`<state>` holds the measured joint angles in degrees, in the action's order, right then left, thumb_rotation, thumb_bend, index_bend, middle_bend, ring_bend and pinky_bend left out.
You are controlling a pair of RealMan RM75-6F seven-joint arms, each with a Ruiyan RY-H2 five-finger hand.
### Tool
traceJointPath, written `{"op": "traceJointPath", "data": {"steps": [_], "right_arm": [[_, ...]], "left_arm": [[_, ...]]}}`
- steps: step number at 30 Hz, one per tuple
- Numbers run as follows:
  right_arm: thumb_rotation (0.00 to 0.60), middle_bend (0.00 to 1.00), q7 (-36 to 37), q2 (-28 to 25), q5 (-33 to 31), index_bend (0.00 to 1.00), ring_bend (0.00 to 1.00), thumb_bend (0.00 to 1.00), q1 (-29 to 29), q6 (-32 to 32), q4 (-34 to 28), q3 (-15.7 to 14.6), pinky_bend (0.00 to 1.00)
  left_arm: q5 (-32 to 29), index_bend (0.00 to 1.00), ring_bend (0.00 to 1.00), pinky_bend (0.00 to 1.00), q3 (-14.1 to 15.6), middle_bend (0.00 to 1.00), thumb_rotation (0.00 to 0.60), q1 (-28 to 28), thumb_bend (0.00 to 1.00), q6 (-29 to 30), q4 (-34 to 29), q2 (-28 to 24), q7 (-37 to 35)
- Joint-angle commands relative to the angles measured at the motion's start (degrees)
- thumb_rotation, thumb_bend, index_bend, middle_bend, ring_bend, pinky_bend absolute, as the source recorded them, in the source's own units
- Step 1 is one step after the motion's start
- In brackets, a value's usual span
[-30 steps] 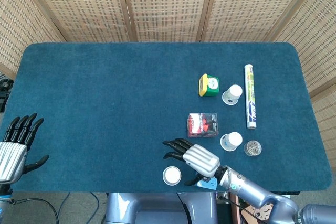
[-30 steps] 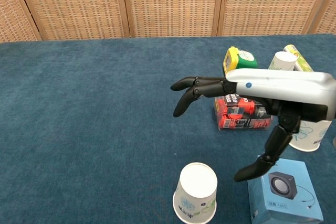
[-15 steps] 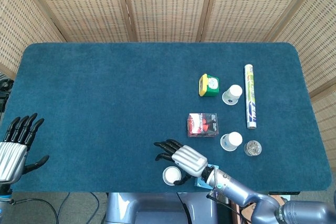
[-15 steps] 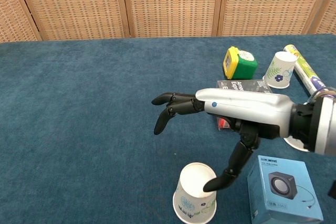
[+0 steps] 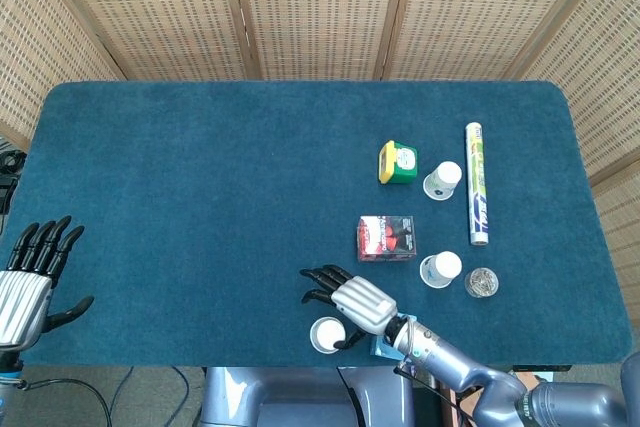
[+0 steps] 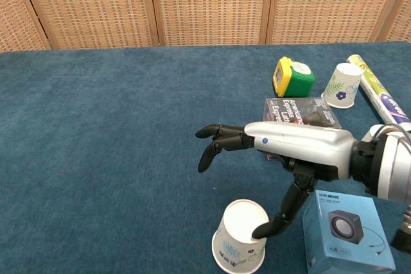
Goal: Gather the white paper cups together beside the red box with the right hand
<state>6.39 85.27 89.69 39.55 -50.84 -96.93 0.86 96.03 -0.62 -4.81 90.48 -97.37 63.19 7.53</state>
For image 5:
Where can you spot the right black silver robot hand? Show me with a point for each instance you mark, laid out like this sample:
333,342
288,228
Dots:
362,302

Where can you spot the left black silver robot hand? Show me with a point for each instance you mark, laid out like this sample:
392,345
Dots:
22,307

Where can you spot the white cup blue dandelion print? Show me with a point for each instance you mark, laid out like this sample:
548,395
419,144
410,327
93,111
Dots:
325,332

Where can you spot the clear red black capsule box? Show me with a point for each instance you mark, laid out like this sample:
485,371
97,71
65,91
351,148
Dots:
385,239

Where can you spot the white cup fern leaf print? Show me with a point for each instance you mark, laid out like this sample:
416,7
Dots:
445,174

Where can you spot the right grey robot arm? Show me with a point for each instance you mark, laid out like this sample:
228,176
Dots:
450,357

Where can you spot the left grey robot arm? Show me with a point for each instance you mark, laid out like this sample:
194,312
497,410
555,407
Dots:
7,372

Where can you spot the light blue speaker box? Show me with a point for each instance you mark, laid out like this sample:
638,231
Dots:
380,348

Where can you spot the white cup teal orchid print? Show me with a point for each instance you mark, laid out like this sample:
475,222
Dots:
445,264

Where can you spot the clear jar of paper clips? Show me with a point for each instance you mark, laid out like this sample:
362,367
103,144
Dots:
481,283

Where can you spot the brown wooden stand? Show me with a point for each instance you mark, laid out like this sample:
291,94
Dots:
447,412

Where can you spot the green yellow plastic box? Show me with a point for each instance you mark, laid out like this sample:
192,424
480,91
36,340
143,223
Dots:
400,167

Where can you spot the black equipment on floor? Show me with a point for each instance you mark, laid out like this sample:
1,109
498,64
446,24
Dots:
10,167

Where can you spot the grey robot torso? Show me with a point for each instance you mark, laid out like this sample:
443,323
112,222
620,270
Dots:
235,397

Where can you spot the cling film roll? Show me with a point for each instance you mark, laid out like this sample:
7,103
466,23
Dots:
476,182

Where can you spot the blue carpet table cover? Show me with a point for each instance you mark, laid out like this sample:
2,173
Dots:
200,197

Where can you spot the woven bamboo folding screen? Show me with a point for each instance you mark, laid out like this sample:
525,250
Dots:
320,12

